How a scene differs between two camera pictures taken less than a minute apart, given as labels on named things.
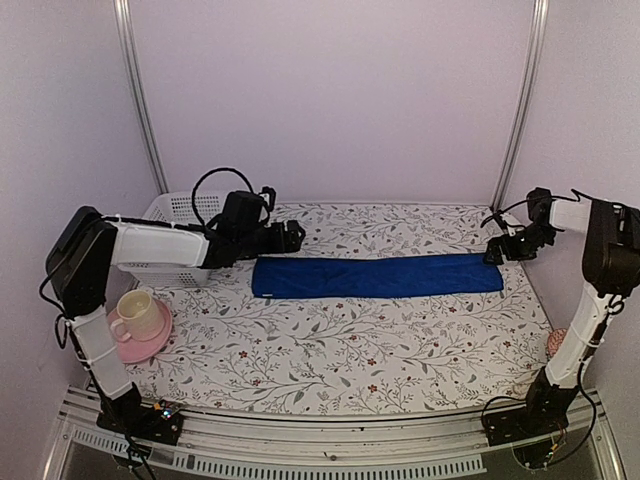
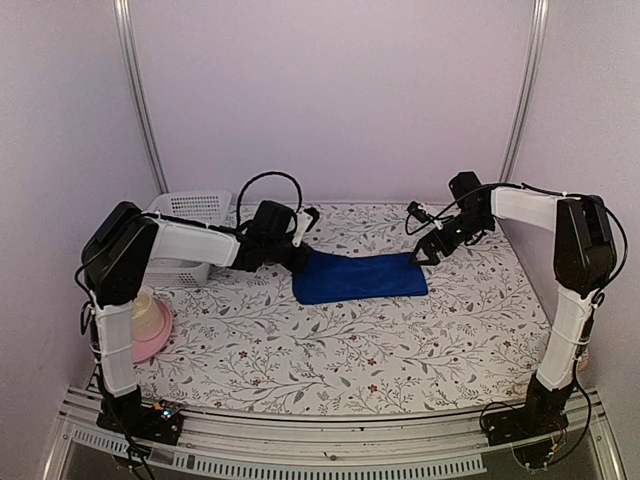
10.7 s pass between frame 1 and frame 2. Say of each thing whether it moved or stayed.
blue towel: moved
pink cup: stayed
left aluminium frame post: stayed
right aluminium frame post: stayed
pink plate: stayed
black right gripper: moved
